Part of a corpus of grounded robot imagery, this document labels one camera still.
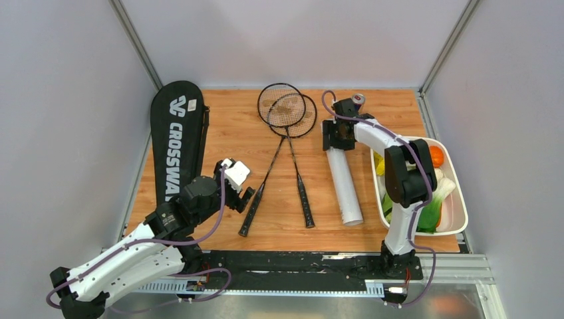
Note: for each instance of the white shuttlecock tube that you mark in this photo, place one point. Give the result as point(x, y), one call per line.
point(351, 213)

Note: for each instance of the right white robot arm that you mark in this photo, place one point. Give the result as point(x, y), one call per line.
point(409, 177)

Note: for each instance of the white plastic basin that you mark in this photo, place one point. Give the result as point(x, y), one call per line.
point(454, 215)

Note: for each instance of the small orange pumpkin toy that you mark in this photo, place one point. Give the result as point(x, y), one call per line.
point(437, 156)

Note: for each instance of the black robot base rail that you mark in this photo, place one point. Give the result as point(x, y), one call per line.
point(304, 272)

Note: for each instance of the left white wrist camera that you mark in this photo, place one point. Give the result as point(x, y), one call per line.
point(236, 172)

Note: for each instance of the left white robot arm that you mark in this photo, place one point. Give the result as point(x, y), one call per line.
point(162, 245)

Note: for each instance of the yellow napa cabbage toy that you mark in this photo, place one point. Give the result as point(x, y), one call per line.
point(379, 164)

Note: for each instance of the white green bok choy toy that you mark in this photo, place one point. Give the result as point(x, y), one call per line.
point(431, 214)

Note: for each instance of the green leaf vegetable toy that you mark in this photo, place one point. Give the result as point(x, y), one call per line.
point(387, 208)

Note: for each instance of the black Crossway racket bag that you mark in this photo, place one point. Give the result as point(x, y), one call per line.
point(178, 123)

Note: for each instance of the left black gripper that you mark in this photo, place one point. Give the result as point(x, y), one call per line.
point(238, 203)

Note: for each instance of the red blue drink can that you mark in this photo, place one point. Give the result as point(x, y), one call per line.
point(358, 101)

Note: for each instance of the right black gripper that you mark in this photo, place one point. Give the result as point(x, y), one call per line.
point(329, 126)

